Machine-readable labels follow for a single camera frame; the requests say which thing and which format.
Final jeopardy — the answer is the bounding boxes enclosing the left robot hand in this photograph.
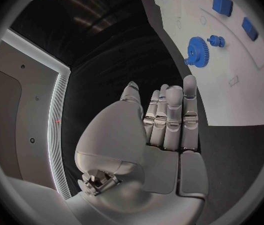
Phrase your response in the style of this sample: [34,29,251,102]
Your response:
[64,74,210,225]

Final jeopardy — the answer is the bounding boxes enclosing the white task board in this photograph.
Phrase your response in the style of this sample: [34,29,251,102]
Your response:
[135,0,264,127]

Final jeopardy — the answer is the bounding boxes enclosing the blue gear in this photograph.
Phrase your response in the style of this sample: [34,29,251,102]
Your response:
[183,36,211,69]

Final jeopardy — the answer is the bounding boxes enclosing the blue peg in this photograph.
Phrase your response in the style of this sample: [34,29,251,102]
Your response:
[206,34,226,48]

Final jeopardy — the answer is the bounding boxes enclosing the large blue block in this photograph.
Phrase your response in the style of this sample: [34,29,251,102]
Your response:
[211,0,234,17]

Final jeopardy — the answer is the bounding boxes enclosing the small blue block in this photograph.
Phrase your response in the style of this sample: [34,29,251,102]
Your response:
[241,17,259,42]

